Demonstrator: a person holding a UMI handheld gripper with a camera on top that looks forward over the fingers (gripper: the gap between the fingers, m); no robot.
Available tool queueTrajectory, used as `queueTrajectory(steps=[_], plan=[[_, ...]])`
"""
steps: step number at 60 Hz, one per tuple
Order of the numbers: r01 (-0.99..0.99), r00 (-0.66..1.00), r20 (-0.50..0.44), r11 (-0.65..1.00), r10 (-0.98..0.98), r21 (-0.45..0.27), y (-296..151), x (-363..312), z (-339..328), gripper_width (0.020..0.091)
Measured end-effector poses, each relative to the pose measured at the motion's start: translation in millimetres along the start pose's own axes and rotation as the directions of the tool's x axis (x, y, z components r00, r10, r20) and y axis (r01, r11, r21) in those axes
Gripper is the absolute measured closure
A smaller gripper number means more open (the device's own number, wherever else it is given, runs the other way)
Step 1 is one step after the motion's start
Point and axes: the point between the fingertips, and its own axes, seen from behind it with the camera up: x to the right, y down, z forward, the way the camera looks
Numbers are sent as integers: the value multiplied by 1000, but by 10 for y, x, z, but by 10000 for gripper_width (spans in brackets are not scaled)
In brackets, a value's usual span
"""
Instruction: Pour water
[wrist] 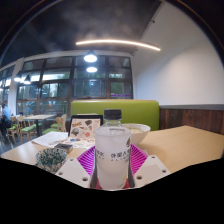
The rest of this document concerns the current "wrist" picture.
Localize long curved linear ceiling light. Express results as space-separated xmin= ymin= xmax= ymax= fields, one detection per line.
xmin=75 ymin=39 xmax=162 ymax=52

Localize round pendant ceiling lamps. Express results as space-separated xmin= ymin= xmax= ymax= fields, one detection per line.
xmin=13 ymin=50 xmax=99 ymax=84

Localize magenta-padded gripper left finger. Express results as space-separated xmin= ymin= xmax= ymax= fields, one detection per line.
xmin=54 ymin=145 xmax=98 ymax=188

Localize clear water bottle black cap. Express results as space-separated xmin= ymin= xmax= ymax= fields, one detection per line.
xmin=94 ymin=109 xmax=132 ymax=191

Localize light wooden side table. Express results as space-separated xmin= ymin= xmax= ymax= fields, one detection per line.
xmin=23 ymin=114 xmax=57 ymax=136

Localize dark framed window wall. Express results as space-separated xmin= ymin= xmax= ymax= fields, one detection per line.
xmin=0 ymin=55 xmax=134 ymax=116

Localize small black box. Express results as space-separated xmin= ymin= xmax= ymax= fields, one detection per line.
xmin=54 ymin=143 xmax=74 ymax=154

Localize white ceramic bowl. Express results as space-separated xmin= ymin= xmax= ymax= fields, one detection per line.
xmin=121 ymin=123 xmax=152 ymax=147

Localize white paper sheets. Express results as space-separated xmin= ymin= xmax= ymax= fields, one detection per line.
xmin=31 ymin=131 xmax=96 ymax=150

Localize wooden chairs green seats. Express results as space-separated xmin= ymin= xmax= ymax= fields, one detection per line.
xmin=6 ymin=113 xmax=68 ymax=141

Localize person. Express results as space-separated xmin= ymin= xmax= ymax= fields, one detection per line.
xmin=0 ymin=103 xmax=13 ymax=134

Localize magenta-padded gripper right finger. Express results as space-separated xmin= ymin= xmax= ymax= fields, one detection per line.
xmin=128 ymin=143 xmax=172 ymax=188

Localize green white speckled mug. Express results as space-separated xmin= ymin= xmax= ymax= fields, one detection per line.
xmin=35 ymin=147 xmax=68 ymax=174

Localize sticker-covered black laptop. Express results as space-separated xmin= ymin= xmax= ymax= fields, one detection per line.
xmin=68 ymin=114 xmax=104 ymax=140

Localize green upholstered bench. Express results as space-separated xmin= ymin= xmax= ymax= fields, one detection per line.
xmin=70 ymin=99 xmax=160 ymax=132

